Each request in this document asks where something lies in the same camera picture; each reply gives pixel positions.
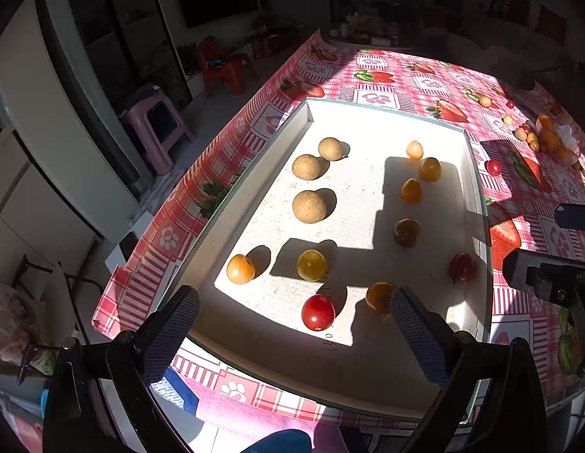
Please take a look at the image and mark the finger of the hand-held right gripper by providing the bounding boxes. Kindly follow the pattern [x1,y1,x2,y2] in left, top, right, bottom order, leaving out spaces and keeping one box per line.
[502,248,585,383]
[554,203,585,233]

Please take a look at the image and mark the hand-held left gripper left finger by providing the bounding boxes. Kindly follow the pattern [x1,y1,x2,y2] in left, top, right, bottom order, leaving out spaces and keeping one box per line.
[42,284,201,453]

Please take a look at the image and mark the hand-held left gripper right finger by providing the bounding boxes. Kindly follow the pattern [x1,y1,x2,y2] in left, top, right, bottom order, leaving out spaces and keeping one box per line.
[391,285,550,453]

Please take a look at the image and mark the dark yellow cherry tomato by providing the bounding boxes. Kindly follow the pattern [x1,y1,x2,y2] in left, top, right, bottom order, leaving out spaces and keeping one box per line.
[393,218,421,248]

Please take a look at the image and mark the white shallow tray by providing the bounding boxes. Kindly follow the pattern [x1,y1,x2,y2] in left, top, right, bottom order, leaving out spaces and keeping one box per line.
[157,97,494,423]

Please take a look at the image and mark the blue clothing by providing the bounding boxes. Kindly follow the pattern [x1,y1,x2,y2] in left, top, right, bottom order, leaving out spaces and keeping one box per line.
[240,428,313,453]

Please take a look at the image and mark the floral cloth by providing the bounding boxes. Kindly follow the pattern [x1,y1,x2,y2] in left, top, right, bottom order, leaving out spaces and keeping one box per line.
[0,283,57,373]

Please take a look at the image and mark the low white cabinet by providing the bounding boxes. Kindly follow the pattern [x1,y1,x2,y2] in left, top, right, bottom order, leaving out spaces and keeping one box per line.
[0,125,104,284]

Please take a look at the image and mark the pink plastic stool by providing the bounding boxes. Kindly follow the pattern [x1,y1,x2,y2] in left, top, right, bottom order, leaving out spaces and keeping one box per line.
[117,86,197,176]

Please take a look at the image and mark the red checked strawberry tablecloth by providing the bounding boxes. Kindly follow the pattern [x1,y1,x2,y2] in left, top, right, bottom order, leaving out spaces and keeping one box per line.
[91,28,585,430]

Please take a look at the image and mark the tall white cabinet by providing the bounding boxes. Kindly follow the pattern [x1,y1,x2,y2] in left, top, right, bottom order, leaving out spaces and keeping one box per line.
[0,0,147,241]

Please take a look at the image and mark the red plastic chair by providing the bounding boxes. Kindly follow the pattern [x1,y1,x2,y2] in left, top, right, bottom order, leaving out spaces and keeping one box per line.
[196,38,258,99]

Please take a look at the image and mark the cluttered side table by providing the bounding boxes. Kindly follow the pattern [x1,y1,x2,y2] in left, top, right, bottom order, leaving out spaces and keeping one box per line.
[327,5,416,48]

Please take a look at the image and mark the metal frame chair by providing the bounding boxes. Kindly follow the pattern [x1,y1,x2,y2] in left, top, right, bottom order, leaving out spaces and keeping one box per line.
[11,255,109,383]

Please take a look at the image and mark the wall picture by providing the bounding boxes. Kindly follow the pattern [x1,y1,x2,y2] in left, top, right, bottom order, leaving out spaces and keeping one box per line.
[535,5,569,45]
[488,0,531,26]

